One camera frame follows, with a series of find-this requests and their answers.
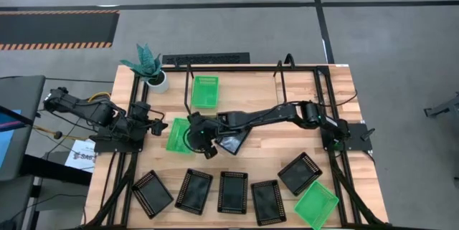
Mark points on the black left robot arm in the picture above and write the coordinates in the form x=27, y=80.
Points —
x=97, y=113

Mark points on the black aluminium frame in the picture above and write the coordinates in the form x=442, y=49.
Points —
x=251, y=69

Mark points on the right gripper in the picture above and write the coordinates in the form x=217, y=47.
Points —
x=202, y=131

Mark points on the black plastic basket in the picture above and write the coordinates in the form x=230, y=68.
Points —
x=233, y=192
x=268, y=203
x=152, y=194
x=233, y=144
x=299, y=174
x=193, y=191

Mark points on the green artificial plant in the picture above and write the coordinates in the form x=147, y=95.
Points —
x=147, y=63

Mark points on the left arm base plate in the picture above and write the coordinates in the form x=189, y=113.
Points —
x=118, y=147

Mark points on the white plant pot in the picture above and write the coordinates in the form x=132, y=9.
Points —
x=159, y=85

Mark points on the black clamp lever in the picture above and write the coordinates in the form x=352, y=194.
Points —
x=367, y=134

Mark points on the blue-screen laptop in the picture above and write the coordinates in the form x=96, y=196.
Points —
x=5, y=140

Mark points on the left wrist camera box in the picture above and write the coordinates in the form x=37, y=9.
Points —
x=140, y=108

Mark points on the black perforated floor grate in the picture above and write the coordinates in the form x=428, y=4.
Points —
x=206, y=58

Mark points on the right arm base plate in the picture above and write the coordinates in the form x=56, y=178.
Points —
x=358, y=141

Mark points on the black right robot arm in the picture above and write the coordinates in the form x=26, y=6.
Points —
x=272, y=113

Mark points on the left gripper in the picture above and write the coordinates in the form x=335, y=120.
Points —
x=141, y=125

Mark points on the grey cart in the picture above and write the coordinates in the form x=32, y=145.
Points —
x=21, y=94

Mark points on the black low bench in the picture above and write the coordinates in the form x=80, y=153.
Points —
x=54, y=171

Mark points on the black floor stand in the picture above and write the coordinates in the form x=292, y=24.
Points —
x=443, y=108

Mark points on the printed white paper sheet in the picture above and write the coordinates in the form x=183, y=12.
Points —
x=82, y=156

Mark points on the green plastic basket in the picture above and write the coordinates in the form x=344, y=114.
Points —
x=315, y=205
x=175, y=137
x=205, y=92

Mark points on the black hazard-striped floor mat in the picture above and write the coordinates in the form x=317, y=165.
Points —
x=57, y=29

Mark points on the black metal rack frame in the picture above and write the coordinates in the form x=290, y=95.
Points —
x=258, y=92

